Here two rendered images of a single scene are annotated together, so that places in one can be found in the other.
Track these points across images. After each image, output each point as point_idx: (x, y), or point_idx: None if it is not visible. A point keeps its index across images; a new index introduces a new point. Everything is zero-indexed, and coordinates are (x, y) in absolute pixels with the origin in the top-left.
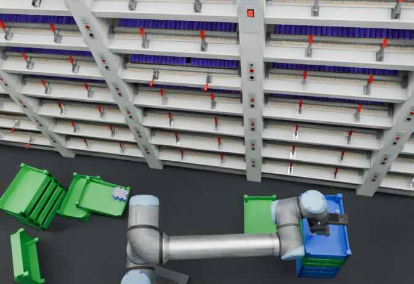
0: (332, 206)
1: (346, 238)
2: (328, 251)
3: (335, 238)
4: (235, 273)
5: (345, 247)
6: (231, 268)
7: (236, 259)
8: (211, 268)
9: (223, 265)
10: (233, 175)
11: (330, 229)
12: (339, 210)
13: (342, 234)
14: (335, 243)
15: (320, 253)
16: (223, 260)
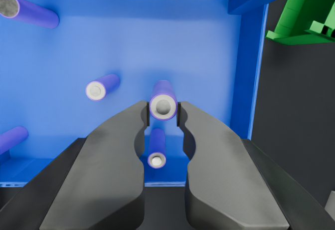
0: (1, 22)
1: None
2: (210, 73)
3: (156, 36)
4: (182, 190)
5: None
6: (174, 197)
7: (160, 190)
8: (173, 223)
9: (170, 207)
10: (2, 198)
11: (118, 51)
12: None
13: None
14: (178, 39)
15: (218, 107)
16: (162, 208)
